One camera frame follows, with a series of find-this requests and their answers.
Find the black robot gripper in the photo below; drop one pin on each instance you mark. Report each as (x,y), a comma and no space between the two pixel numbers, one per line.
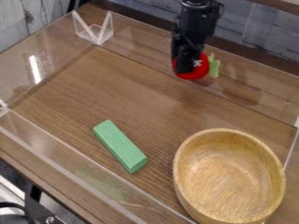
(195,26)

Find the red plush fruit green leaf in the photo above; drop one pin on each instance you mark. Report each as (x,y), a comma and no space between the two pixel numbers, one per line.
(208,68)

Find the clear acrylic tray walls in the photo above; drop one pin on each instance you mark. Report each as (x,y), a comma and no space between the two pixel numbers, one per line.
(63,85)

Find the green rectangular block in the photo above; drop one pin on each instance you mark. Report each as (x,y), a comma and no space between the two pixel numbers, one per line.
(120,146)

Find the wooden bowl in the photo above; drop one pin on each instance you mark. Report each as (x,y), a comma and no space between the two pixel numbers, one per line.
(228,177)

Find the clear acrylic corner bracket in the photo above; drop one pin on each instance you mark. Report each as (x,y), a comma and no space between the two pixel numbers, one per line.
(93,33)

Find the black table leg bracket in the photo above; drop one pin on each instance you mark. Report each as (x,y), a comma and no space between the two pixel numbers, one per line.
(37,214)

